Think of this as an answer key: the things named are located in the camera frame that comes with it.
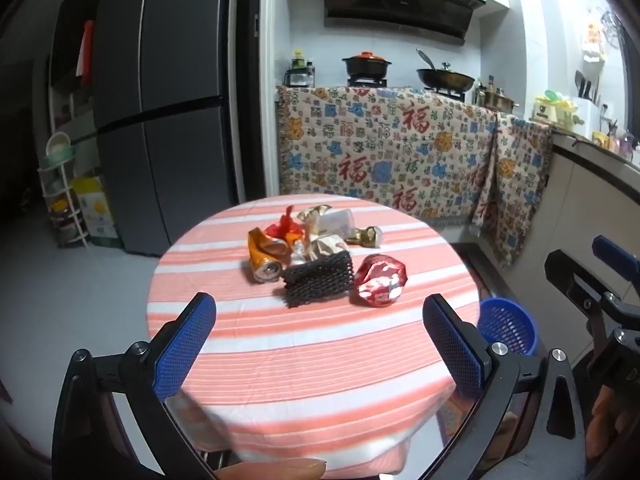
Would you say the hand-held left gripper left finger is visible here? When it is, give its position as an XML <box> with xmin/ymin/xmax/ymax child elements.
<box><xmin>51</xmin><ymin>291</ymin><xmax>221</xmax><ymax>480</ymax></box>

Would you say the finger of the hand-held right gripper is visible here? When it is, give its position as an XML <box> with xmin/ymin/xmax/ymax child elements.
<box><xmin>545</xmin><ymin>250</ymin><xmax>623</xmax><ymax>323</ymax></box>
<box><xmin>592</xmin><ymin>235</ymin><xmax>640</xmax><ymax>286</ymax></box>

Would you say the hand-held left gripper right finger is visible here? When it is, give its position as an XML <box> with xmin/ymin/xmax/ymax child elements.
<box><xmin>422</xmin><ymin>294</ymin><xmax>586</xmax><ymax>480</ymax></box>

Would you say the blue plastic basket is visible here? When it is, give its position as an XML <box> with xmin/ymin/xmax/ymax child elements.
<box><xmin>475</xmin><ymin>297</ymin><xmax>541</xmax><ymax>359</ymax></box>

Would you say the red foil wrapper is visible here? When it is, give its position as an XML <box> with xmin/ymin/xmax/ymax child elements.
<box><xmin>353</xmin><ymin>254</ymin><xmax>411</xmax><ymax>309</ymax></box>

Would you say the crushed orange can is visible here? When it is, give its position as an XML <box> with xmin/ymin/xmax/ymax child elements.
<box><xmin>248</xmin><ymin>227</ymin><xmax>292</xmax><ymax>284</ymax></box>

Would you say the dark gold foil wrapper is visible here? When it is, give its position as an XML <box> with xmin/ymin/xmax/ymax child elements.
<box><xmin>344</xmin><ymin>226</ymin><xmax>384</xmax><ymax>250</ymax></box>

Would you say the black foam net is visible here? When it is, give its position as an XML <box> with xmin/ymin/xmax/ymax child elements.
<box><xmin>281</xmin><ymin>251</ymin><xmax>355</xmax><ymax>310</ymax></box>

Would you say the red plastic wrapper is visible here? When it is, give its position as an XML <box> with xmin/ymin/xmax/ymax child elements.
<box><xmin>265</xmin><ymin>206</ymin><xmax>307</xmax><ymax>246</ymax></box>

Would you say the beige wrapper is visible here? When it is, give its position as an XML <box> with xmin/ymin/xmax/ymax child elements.
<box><xmin>292</xmin><ymin>235</ymin><xmax>349</xmax><ymax>264</ymax></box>

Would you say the clear plastic packet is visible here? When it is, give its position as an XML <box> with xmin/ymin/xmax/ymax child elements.
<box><xmin>315</xmin><ymin>209</ymin><xmax>357</xmax><ymax>241</ymax></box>

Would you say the shiny gold wrapper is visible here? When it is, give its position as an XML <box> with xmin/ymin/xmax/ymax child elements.
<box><xmin>296</xmin><ymin>204</ymin><xmax>334</xmax><ymax>227</ymax></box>

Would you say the person's right hand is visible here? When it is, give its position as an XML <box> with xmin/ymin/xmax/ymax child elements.
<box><xmin>587</xmin><ymin>385</ymin><xmax>640</xmax><ymax>461</ymax></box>

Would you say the person's left hand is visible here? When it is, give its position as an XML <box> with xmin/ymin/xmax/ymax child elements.
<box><xmin>215</xmin><ymin>457</ymin><xmax>327</xmax><ymax>480</ymax></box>

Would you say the colourful hexagon floor mat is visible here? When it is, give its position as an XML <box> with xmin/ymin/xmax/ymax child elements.
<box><xmin>436</xmin><ymin>391</ymin><xmax>483</xmax><ymax>448</ymax></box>

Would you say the small printed blanket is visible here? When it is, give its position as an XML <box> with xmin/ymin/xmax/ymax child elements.
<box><xmin>469</xmin><ymin>112</ymin><xmax>554</xmax><ymax>267</ymax></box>

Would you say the pink striped tablecloth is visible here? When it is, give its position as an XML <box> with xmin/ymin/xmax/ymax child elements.
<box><xmin>146</xmin><ymin>194</ymin><xmax>483</xmax><ymax>476</ymax></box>

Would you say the cardboard box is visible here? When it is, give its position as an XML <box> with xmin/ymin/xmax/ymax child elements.
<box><xmin>70</xmin><ymin>176</ymin><xmax>124</xmax><ymax>249</ymax></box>

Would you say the knife block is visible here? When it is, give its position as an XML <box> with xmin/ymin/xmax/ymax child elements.
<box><xmin>574</xmin><ymin>70</ymin><xmax>604</xmax><ymax>107</ymax></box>

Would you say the steel pot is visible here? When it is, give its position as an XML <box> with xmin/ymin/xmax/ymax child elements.
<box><xmin>475</xmin><ymin>85</ymin><xmax>519</xmax><ymax>112</ymax></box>

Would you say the white storage rack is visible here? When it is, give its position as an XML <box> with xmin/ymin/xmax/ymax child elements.
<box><xmin>37</xmin><ymin>132</ymin><xmax>92</xmax><ymax>249</ymax></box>

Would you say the large printed blanket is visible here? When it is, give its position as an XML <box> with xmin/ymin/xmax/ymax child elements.
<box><xmin>276</xmin><ymin>85</ymin><xmax>502</xmax><ymax>222</ymax></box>

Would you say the black wok with lid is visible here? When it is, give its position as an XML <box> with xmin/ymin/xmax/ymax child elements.
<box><xmin>415</xmin><ymin>49</ymin><xmax>476</xmax><ymax>92</ymax></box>

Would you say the grey refrigerator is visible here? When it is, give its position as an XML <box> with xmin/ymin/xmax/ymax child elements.
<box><xmin>92</xmin><ymin>0</ymin><xmax>237</xmax><ymax>259</ymax></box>

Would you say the black clay pot orange lid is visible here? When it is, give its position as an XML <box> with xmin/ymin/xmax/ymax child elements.
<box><xmin>342</xmin><ymin>51</ymin><xmax>393</xmax><ymax>81</ymax></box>

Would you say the red hanging cloth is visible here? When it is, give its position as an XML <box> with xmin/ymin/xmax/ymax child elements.
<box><xmin>76</xmin><ymin>20</ymin><xmax>96</xmax><ymax>79</ymax></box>

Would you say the black range hood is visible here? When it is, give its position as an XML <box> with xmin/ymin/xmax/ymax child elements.
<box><xmin>323</xmin><ymin>0</ymin><xmax>487</xmax><ymax>41</ymax></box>

